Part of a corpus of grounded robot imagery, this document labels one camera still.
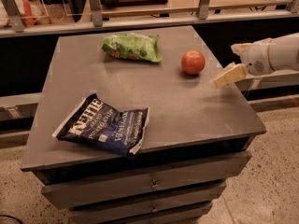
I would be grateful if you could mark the red apple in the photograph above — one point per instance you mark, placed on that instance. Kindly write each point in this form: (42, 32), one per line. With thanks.
(193, 62)

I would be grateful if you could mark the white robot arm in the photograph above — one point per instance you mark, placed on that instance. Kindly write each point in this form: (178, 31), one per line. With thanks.
(283, 53)

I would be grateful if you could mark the metal railing with posts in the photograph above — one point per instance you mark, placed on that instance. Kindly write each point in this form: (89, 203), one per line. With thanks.
(57, 19)

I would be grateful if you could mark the green chip bag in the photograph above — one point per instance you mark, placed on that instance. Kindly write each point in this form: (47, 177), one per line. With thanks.
(132, 46)

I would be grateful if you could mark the blue Kettle chip bag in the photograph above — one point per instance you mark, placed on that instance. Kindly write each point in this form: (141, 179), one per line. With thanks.
(98, 124)

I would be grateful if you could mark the grey drawer cabinet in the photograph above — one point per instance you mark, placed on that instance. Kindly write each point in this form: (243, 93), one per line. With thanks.
(197, 136)

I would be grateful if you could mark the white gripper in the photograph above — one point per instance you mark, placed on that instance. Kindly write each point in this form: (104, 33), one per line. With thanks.
(254, 60)

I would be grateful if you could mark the orange white bag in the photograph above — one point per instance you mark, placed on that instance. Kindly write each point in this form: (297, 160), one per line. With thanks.
(31, 14)

